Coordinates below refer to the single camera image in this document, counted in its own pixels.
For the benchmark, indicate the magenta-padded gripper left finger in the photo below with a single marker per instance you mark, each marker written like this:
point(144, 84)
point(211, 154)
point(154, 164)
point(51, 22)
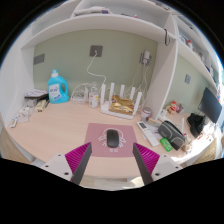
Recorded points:
point(78, 156)

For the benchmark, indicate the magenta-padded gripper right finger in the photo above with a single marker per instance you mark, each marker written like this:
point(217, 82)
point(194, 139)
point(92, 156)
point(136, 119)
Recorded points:
point(148, 157)

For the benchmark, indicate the black computer mouse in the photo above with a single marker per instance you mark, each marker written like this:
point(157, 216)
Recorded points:
point(113, 138)

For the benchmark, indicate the pink mouse pad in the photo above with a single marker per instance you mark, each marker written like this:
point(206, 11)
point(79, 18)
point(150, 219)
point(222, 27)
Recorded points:
point(95, 140)

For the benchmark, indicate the green small pack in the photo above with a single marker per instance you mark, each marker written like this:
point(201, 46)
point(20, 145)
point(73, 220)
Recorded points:
point(166, 145)

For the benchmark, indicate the white remote control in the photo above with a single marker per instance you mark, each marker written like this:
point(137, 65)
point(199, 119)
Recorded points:
point(148, 133)

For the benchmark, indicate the dark grey pouch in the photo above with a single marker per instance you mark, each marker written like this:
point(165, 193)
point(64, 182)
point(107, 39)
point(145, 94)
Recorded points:
point(171, 133)

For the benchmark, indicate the small silver can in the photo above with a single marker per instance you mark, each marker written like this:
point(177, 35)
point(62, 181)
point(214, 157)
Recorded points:
point(146, 114)

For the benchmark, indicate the white router with antennas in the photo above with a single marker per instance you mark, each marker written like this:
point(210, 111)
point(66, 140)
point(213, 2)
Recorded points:
point(105, 108)

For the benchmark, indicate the small red jars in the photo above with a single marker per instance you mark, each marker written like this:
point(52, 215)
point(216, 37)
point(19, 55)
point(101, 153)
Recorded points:
point(174, 107)

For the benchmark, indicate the gold foil bag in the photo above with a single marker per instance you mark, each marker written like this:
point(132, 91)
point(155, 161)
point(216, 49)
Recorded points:
point(121, 105)

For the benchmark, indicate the clear plastic bottle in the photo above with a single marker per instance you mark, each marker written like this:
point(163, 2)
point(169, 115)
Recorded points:
point(94, 98)

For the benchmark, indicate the small cream box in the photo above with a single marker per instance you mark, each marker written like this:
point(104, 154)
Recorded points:
point(40, 105)

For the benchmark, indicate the clear plastic bags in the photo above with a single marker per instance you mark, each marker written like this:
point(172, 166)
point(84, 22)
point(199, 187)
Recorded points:
point(22, 115)

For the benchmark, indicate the blue detergent bottle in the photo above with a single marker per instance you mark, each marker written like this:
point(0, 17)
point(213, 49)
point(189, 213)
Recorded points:
point(58, 90)

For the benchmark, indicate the dark paper stack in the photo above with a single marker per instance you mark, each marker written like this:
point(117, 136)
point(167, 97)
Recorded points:
point(36, 94)

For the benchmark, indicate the black monitor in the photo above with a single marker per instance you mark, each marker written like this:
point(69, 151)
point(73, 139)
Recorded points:
point(210, 105)

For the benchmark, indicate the white shelf unit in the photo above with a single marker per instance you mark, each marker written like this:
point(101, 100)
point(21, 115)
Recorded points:
point(100, 23)

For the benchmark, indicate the small grey wall switch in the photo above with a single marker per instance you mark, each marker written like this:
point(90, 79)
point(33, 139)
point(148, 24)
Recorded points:
point(188, 79)

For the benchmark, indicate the white wall charger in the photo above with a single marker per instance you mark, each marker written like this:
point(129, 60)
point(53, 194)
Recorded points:
point(146, 57)

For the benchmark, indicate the grey wall plate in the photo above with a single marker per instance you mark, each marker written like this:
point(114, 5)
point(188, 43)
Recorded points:
point(39, 59)

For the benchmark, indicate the grey wall outlet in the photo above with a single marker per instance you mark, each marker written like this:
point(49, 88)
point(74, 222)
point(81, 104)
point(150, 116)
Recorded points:
point(96, 51)

